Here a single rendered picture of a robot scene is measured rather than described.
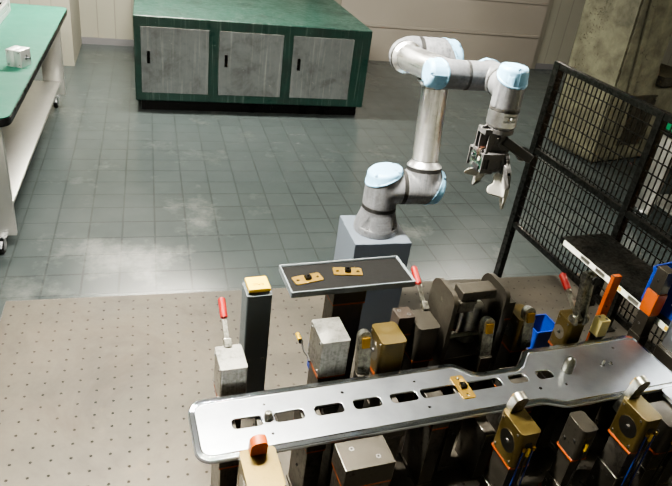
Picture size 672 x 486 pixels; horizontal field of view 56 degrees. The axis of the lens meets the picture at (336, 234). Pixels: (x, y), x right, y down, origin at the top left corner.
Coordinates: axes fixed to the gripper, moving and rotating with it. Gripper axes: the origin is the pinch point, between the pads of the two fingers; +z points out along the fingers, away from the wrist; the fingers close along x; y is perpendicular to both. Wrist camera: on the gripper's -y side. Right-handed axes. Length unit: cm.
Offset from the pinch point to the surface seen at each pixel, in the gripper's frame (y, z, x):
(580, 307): -35.0, 33.1, 9.9
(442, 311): 9.2, 32.9, 5.2
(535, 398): -8, 44, 31
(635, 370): -45, 44, 27
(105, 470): 101, 74, 5
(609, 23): -332, 10, -347
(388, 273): 21.1, 27.9, -8.3
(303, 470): 54, 59, 29
